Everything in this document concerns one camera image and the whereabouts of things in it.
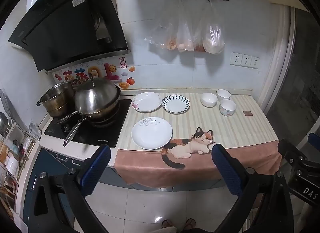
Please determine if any steel wok lid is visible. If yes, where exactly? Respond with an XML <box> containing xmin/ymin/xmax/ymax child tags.
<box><xmin>74</xmin><ymin>71</ymin><xmax>118</xmax><ymax>114</ymax></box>

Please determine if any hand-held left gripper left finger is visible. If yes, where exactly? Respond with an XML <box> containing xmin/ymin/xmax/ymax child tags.
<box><xmin>28</xmin><ymin>144</ymin><xmax>112</xmax><ymax>233</ymax></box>

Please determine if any white door frame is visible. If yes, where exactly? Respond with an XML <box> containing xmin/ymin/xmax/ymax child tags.
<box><xmin>259</xmin><ymin>5</ymin><xmax>297</xmax><ymax>123</ymax></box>

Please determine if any steel wok with long handle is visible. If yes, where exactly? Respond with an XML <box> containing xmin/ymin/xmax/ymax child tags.
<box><xmin>63</xmin><ymin>86</ymin><xmax>122</xmax><ymax>147</ymax></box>

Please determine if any pink floral white plate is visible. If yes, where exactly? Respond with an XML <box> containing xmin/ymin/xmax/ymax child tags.
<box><xmin>132</xmin><ymin>92</ymin><xmax>162</xmax><ymax>113</ymax></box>

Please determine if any striped cat print cloth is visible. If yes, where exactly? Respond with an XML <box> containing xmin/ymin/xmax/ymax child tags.
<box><xmin>114</xmin><ymin>92</ymin><xmax>283</xmax><ymax>188</ymax></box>

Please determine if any white plate with grey flower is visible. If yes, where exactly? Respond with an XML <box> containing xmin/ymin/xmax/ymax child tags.
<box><xmin>131</xmin><ymin>117</ymin><xmax>173</xmax><ymax>150</ymax></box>

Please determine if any floral bowl with blue rim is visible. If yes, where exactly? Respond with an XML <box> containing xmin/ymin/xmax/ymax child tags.
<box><xmin>219</xmin><ymin>99</ymin><xmax>237</xmax><ymax>117</ymax></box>

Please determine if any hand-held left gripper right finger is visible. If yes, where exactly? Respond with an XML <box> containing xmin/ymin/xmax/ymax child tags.
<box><xmin>211</xmin><ymin>144</ymin><xmax>294</xmax><ymax>233</ymax></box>

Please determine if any large clear plastic bag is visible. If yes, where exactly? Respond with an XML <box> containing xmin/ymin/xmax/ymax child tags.
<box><xmin>202</xmin><ymin>0</ymin><xmax>225</xmax><ymax>55</ymax></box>

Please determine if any black gas cooktop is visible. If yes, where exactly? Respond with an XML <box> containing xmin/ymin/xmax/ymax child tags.
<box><xmin>44</xmin><ymin>99</ymin><xmax>132</xmax><ymax>148</ymax></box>

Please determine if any blue kitchen cabinet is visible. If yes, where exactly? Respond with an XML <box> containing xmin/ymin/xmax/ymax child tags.
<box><xmin>24</xmin><ymin>148</ymin><xmax>225</xmax><ymax>223</ymax></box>

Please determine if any metal dish rack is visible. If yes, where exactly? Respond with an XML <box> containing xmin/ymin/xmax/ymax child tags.
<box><xmin>0</xmin><ymin>89</ymin><xmax>42</xmax><ymax>198</ymax></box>

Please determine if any plastic bag of eggs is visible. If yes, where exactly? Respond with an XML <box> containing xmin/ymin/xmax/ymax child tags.
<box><xmin>176</xmin><ymin>0</ymin><xmax>195</xmax><ymax>53</ymax></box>

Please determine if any steel steamer pot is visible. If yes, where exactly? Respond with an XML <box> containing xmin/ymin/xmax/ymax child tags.
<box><xmin>37</xmin><ymin>81</ymin><xmax>75</xmax><ymax>118</ymax></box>

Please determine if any blue striped plate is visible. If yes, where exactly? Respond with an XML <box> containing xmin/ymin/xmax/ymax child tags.
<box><xmin>162</xmin><ymin>94</ymin><xmax>190</xmax><ymax>114</ymax></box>

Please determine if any plastic bag with red contents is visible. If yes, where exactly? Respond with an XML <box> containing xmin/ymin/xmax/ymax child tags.
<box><xmin>193</xmin><ymin>18</ymin><xmax>207</xmax><ymax>52</ymax></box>

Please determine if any white bowl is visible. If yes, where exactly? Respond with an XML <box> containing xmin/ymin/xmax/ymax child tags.
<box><xmin>201</xmin><ymin>92</ymin><xmax>218</xmax><ymax>107</ymax></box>
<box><xmin>216</xmin><ymin>89</ymin><xmax>232</xmax><ymax>101</ymax></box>

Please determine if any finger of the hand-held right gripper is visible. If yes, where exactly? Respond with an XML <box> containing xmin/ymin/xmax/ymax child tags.
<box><xmin>277</xmin><ymin>139</ymin><xmax>312</xmax><ymax>173</ymax></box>
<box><xmin>307</xmin><ymin>132</ymin><xmax>320</xmax><ymax>150</ymax></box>

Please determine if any black range hood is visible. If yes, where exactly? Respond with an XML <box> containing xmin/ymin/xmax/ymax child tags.
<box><xmin>8</xmin><ymin>0</ymin><xmax>131</xmax><ymax>72</ymax></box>

